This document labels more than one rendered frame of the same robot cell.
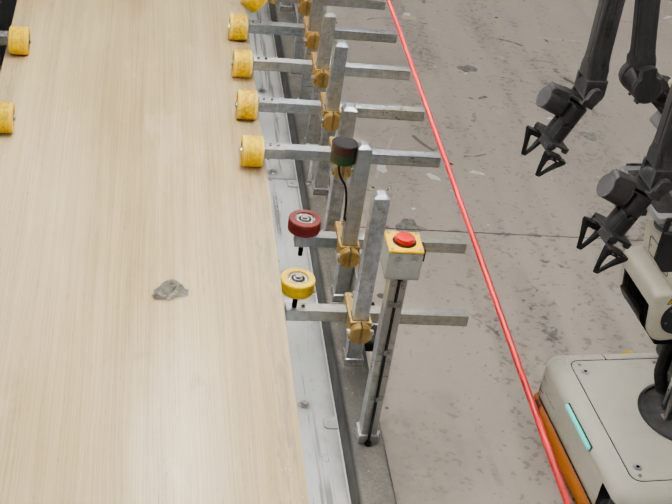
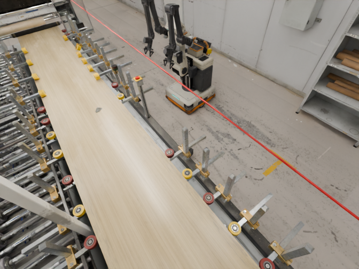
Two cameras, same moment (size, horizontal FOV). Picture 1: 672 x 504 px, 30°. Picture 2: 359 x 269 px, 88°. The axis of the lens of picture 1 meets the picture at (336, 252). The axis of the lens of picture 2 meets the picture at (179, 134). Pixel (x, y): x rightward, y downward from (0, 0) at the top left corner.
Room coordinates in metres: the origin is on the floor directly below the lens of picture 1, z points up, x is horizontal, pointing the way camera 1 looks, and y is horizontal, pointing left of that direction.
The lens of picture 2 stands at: (0.47, 0.10, 2.24)
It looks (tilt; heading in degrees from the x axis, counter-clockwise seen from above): 51 degrees down; 339
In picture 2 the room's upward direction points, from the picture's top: 5 degrees counter-clockwise
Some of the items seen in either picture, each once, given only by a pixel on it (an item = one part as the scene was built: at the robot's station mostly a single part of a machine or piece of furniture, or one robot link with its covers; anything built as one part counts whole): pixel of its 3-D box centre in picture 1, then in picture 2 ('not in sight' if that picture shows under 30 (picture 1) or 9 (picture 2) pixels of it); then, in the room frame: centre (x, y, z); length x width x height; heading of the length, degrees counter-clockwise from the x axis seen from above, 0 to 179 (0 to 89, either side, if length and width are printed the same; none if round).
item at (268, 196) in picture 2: not in sight; (252, 212); (0.65, -0.47, 0.82); 0.43 x 0.03 x 0.04; 102
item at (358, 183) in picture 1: (351, 228); (124, 81); (2.56, -0.03, 0.91); 0.04 x 0.04 x 0.48; 12
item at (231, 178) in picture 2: not in sight; (227, 190); (0.85, -0.38, 0.89); 0.04 x 0.04 x 0.48; 12
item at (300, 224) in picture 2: not in sight; (282, 245); (0.41, -0.52, 0.81); 0.43 x 0.03 x 0.04; 102
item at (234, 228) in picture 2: not in sight; (233, 229); (0.61, -0.27, 0.85); 0.08 x 0.08 x 0.11
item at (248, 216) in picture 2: not in sight; (249, 219); (0.63, -0.42, 0.82); 0.14 x 0.06 x 0.05; 12
